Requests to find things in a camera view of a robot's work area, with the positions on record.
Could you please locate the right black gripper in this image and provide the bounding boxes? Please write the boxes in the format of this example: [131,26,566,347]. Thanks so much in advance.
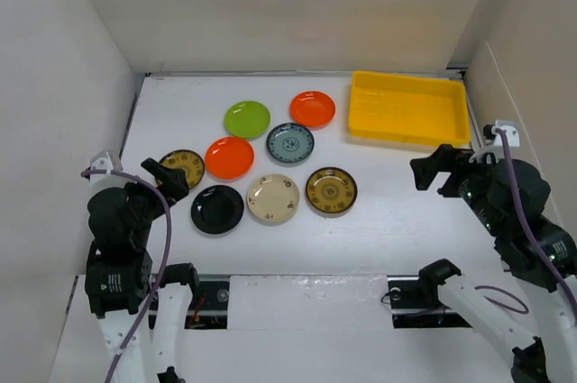
[410,141,507,234]

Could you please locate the brown yellow plate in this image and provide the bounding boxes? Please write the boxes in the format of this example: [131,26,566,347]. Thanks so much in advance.
[305,167,358,215]
[160,150,205,190]

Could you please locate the black plate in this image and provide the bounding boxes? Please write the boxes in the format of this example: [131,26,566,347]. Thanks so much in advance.
[190,185,244,235]

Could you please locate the orange plate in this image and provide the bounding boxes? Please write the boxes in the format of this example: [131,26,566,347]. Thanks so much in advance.
[289,90,336,128]
[205,136,255,180]

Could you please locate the green plate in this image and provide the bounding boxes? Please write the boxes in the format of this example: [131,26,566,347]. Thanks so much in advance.
[224,100,270,139]

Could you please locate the cream floral plate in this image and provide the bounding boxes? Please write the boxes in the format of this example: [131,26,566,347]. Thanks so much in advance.
[246,174,300,223]

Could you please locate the blue patterned plate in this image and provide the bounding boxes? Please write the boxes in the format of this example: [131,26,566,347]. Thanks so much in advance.
[266,123,315,164]

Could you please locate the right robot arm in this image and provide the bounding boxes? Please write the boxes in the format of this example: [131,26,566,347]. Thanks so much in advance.
[409,144,576,382]

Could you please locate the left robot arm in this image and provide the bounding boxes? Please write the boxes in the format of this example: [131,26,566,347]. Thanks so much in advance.
[81,150,201,382]

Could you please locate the yellow plastic bin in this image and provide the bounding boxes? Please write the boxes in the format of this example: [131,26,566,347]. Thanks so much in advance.
[348,71,471,146]

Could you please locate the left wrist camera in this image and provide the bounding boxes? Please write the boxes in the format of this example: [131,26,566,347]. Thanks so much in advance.
[89,150,123,171]

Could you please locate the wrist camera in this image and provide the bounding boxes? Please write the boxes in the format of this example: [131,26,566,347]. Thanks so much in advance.
[89,150,123,171]
[482,120,520,149]

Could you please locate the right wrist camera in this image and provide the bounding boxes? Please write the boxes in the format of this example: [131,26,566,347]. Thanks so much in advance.
[482,120,520,149]

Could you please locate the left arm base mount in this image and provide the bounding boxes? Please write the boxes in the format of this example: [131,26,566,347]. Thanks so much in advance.
[183,276,230,330]

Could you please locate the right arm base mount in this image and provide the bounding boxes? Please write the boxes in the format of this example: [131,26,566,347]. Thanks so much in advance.
[380,275,470,329]

